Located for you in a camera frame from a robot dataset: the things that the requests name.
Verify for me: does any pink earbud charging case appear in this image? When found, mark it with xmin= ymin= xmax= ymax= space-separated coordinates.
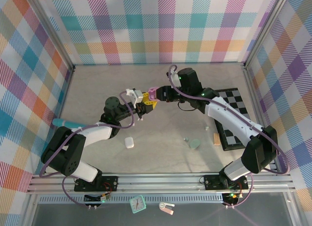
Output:
xmin=148 ymin=86 xmax=160 ymax=102

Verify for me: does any white earbud charging case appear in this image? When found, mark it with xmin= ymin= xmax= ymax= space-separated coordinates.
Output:
xmin=124 ymin=136 xmax=136 ymax=150

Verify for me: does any mint green earbud charging case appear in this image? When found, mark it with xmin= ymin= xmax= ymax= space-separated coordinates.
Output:
xmin=189 ymin=138 xmax=201 ymax=150

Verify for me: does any black white chessboard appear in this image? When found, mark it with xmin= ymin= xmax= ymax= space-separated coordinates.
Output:
xmin=214 ymin=88 xmax=250 ymax=152

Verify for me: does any teal marker pen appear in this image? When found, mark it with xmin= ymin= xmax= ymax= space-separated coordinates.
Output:
xmin=52 ymin=118 xmax=85 ymax=130

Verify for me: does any small electronics board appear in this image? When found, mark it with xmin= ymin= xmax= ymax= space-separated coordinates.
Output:
xmin=222 ymin=191 xmax=242 ymax=205
xmin=83 ymin=192 xmax=111 ymax=204

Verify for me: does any small teal alarm clock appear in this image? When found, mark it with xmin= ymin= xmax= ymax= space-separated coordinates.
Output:
xmin=129 ymin=195 xmax=148 ymax=214

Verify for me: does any pink white clip tool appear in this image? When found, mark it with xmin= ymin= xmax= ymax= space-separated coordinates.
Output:
xmin=158 ymin=202 xmax=176 ymax=215

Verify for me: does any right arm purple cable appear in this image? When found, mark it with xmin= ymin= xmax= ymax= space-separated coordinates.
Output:
xmin=166 ymin=64 xmax=291 ymax=208

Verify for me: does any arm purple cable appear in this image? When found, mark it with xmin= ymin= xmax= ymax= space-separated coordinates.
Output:
xmin=39 ymin=91 xmax=136 ymax=209
xmin=166 ymin=64 xmax=291 ymax=208

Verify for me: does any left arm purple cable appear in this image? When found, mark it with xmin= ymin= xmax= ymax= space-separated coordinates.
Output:
xmin=39 ymin=91 xmax=136 ymax=209

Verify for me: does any thin black cable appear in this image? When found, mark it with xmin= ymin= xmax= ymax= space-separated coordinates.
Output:
xmin=177 ymin=101 xmax=197 ymax=113

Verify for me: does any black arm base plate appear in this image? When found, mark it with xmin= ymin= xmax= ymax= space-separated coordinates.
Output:
xmin=73 ymin=175 xmax=119 ymax=192
xmin=203 ymin=174 xmax=250 ymax=190

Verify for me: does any aluminium side rail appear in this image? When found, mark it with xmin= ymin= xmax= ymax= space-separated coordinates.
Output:
xmin=242 ymin=64 xmax=280 ymax=173

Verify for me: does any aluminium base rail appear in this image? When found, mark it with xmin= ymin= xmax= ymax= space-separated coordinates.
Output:
xmin=26 ymin=171 xmax=296 ymax=195

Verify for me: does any aluminium frame post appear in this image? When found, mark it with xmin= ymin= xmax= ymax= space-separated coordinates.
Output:
xmin=243 ymin=0 xmax=292 ymax=69
xmin=27 ymin=0 xmax=76 ymax=72

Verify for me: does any perforated metal cable duct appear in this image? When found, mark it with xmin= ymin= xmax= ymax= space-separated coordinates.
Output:
xmin=39 ymin=195 xmax=225 ymax=205

